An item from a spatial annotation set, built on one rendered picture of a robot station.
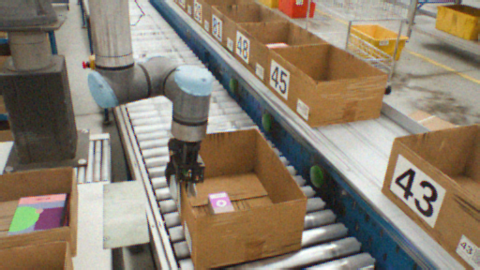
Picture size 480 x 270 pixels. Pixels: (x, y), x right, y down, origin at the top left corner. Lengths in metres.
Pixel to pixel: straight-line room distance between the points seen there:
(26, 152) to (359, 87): 1.14
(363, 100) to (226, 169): 0.55
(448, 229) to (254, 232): 0.45
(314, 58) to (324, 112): 0.43
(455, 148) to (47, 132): 1.25
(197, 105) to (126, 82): 0.17
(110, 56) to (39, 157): 0.67
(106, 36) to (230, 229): 0.53
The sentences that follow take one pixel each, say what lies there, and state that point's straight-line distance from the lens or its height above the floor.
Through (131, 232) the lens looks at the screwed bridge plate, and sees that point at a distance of 1.26.
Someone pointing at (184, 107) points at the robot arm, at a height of 1.14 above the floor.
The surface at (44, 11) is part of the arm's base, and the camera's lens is 1.46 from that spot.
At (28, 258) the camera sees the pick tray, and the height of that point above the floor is 0.81.
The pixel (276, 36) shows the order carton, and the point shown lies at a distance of 2.23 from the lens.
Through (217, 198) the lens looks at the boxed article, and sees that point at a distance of 1.28.
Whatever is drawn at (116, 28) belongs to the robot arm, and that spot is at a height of 1.31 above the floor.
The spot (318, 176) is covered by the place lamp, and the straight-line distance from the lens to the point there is 1.37.
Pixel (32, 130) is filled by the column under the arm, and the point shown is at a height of 0.88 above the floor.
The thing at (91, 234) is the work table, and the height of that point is 0.75.
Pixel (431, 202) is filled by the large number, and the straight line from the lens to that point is 1.11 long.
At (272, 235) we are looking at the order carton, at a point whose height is 0.82.
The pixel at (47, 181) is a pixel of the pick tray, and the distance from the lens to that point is 1.42.
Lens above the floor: 1.57
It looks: 28 degrees down
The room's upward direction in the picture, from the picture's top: 3 degrees clockwise
